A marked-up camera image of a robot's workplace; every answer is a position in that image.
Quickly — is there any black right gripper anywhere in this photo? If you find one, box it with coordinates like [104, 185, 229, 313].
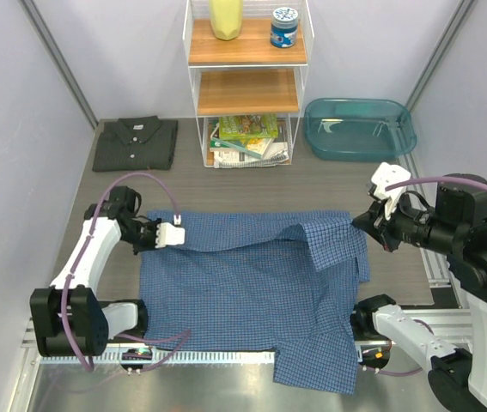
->
[352, 184, 460, 251]

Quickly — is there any blue plaid long sleeve shirt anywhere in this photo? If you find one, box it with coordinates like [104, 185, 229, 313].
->
[139, 210, 370, 394]

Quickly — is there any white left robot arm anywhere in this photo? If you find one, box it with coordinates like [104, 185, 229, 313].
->
[29, 186, 161, 357]

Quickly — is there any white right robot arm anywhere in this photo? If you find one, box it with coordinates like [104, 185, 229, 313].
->
[353, 173, 487, 411]

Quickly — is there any stack of books and papers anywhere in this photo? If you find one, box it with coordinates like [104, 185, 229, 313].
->
[205, 118, 292, 169]

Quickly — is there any folded dark grey shirt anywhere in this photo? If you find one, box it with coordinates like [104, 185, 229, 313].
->
[92, 116, 179, 173]

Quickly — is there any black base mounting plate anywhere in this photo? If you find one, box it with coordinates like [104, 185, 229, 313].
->
[96, 300, 394, 349]

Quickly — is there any teal plastic basin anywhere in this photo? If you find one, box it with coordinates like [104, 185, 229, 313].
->
[302, 98, 417, 163]

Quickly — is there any green picture book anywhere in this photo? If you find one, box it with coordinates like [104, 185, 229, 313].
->
[219, 114, 278, 140]

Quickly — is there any yellow vase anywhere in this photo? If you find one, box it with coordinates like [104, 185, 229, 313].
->
[209, 0, 243, 41]

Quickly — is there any blue jar with lid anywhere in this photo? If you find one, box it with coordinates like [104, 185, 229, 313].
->
[270, 7, 299, 48]

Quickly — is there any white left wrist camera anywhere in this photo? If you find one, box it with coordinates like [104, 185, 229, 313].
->
[155, 215, 186, 249]

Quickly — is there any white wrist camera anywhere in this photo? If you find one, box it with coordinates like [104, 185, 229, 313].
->
[155, 215, 186, 249]
[368, 162, 411, 221]

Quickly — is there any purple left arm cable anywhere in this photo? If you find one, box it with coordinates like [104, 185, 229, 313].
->
[60, 170, 192, 373]

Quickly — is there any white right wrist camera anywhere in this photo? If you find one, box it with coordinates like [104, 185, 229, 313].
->
[368, 162, 411, 221]

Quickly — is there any white slotted cable duct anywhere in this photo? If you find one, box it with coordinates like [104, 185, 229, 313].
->
[40, 348, 363, 366]

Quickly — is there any white wire wooden shelf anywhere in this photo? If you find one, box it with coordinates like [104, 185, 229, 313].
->
[182, 1, 314, 167]

